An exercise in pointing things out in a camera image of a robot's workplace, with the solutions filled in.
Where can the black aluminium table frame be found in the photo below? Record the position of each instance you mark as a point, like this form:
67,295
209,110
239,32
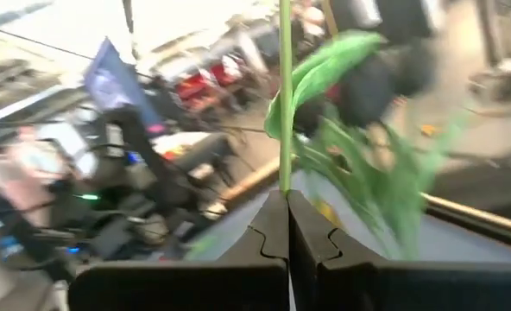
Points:
475,216

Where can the grey-blue table mat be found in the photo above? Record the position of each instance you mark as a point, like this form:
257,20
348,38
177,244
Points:
454,246

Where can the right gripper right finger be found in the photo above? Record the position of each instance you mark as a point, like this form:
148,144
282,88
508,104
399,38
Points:
367,285

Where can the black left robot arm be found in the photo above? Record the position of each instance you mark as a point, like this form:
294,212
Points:
139,147

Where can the tilted display screen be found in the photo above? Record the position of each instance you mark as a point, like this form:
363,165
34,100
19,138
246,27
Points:
109,78

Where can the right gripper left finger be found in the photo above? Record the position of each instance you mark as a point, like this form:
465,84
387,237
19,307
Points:
238,285

